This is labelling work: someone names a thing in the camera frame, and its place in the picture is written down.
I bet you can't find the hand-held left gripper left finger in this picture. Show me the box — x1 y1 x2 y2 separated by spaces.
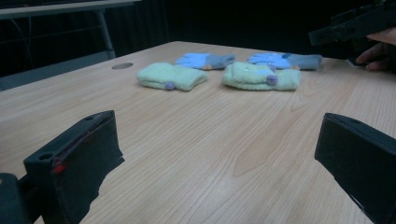
22 109 126 224

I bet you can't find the grey metal table frame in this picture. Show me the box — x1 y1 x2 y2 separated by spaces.
0 0 143 91

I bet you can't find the blue and grey glove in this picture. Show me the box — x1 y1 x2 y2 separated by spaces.
175 51 236 71
247 51 324 71

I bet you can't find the light green glove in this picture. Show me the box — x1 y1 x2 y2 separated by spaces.
136 62 209 92
221 61 302 91

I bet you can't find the round grey cable grommet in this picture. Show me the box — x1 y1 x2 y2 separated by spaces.
111 62 134 70

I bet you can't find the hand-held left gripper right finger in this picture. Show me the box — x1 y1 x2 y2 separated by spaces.
314 112 396 224

